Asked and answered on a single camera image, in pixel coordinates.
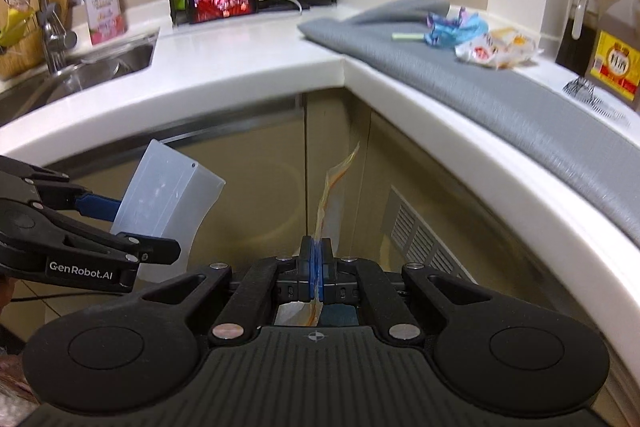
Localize pink patterned cloth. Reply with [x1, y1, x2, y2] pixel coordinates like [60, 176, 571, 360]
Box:
[0, 352, 42, 408]

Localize grey fabric mat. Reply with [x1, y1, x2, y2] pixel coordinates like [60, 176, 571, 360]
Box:
[298, 0, 640, 250]

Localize striped clear plastic wrapper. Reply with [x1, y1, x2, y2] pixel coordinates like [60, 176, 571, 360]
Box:
[562, 77, 632, 124]

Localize blue plastic wrapper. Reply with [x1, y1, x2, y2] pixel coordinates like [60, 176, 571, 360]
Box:
[424, 6, 490, 48]

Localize cooking wine jug yellow cap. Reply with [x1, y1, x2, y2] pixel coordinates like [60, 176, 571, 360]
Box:
[584, 0, 640, 112]

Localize beige kitchen cabinet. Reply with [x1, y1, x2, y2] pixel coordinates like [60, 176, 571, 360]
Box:
[30, 89, 640, 427]

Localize steel kitchen sink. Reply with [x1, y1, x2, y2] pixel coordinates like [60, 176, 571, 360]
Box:
[0, 32, 160, 128]

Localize dark sauce dispenser white handle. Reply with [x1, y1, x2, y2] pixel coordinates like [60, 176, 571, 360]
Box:
[555, 0, 601, 78]

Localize translucent plastic container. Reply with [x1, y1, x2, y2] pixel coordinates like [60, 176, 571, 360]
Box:
[109, 138, 227, 284]

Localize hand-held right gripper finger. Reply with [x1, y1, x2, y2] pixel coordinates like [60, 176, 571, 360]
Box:
[316, 237, 501, 343]
[131, 237, 317, 348]

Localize silver cabinet vent grille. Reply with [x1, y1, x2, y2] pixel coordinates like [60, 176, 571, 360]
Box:
[387, 184, 476, 280]

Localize steel kitchen faucet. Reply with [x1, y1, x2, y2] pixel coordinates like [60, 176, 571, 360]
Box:
[31, 0, 78, 75]

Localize smartphone with lit screen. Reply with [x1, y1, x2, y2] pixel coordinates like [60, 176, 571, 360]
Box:
[184, 0, 261, 26]

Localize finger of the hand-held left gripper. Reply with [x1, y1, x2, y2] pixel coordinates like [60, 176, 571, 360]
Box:
[0, 155, 123, 223]
[0, 199, 182, 265]

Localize white orange plastic wrapper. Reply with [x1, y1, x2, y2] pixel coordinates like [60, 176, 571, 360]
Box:
[454, 27, 545, 71]

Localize clear wrapper orange edge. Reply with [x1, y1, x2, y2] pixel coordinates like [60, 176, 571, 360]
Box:
[272, 141, 362, 328]

